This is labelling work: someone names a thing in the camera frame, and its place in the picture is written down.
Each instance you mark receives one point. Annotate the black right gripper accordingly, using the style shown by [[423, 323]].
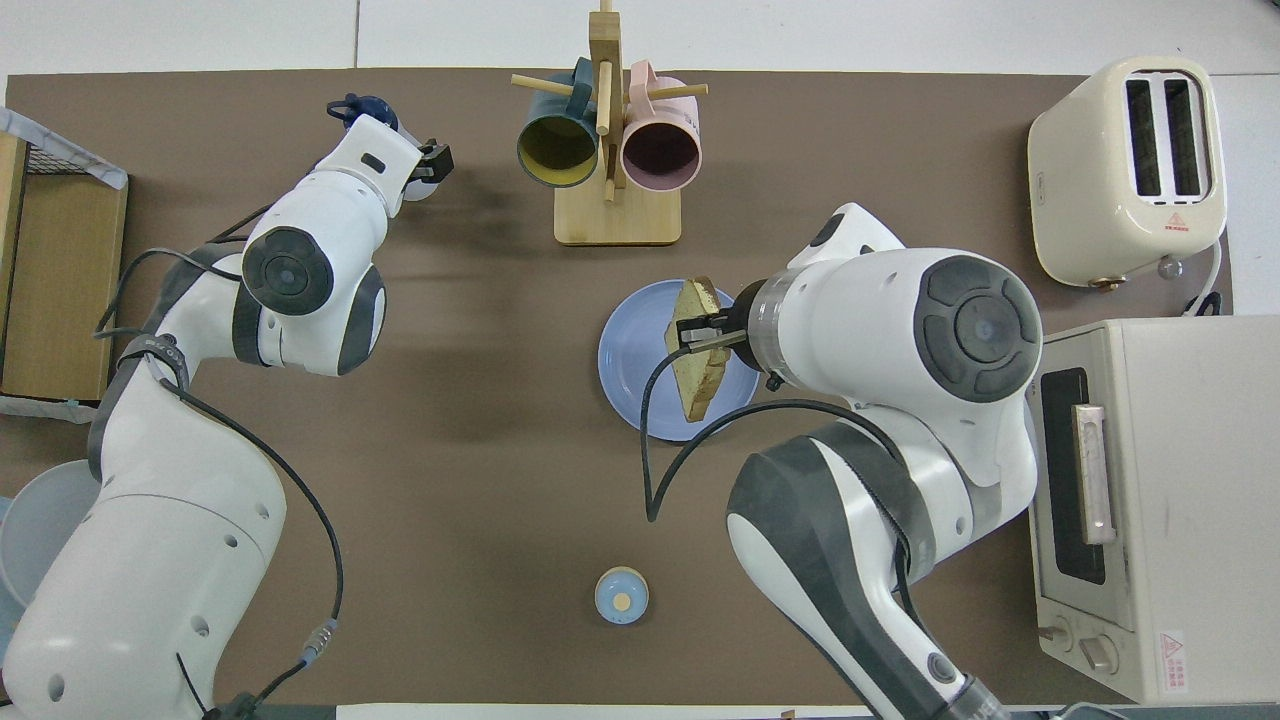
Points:
[[748, 312]]

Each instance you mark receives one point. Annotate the toasted bread slice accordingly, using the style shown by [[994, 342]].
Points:
[[700, 385]]

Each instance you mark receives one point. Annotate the squeeze bottle with navy cap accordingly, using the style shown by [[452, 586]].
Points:
[[368, 108]]

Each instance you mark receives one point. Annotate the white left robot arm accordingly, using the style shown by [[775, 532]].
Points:
[[170, 540]]

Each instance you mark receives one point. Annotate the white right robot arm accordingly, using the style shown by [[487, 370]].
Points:
[[880, 330]]

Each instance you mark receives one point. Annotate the grey round plate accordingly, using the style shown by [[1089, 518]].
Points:
[[40, 520]]

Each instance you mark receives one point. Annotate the light blue round plate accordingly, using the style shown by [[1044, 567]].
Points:
[[5, 612]]

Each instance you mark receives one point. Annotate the dark teal mug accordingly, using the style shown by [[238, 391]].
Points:
[[555, 150]]

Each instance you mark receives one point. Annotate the wooden mug tree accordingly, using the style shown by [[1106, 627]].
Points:
[[618, 215]]

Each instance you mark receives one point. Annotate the pink mug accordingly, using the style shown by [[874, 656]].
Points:
[[660, 155]]

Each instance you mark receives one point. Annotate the brown table mat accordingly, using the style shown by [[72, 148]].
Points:
[[480, 400]]

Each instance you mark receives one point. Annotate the white checkered cloth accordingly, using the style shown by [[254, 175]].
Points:
[[60, 145]]

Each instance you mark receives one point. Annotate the cream two-slot toaster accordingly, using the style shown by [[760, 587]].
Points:
[[1080, 190]]

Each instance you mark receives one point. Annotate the white crumpled cloth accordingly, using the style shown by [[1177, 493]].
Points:
[[40, 408]]

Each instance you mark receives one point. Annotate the white toaster oven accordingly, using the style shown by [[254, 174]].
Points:
[[1190, 500]]

